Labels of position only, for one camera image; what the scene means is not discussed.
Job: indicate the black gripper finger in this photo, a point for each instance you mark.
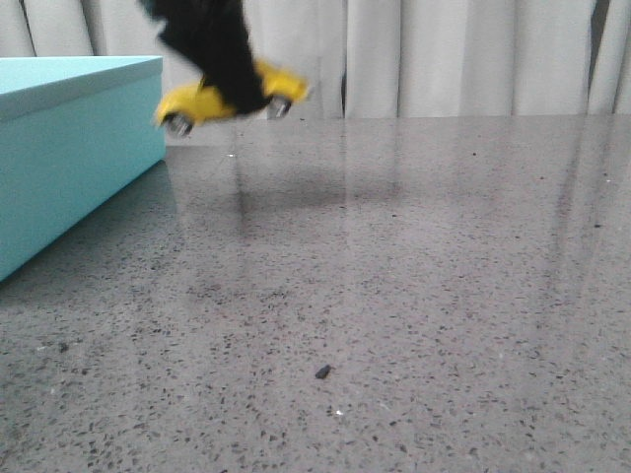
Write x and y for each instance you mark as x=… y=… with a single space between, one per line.
x=213 y=36

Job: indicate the small black debris crumb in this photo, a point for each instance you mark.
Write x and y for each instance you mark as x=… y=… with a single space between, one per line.
x=323 y=372

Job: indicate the light blue storage box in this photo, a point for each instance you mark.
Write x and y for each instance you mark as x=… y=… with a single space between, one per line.
x=74 y=131

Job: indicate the white pleated curtain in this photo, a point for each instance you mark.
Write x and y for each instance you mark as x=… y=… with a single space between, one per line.
x=382 y=59

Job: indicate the yellow toy beetle car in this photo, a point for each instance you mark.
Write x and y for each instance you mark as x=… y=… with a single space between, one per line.
x=196 y=104

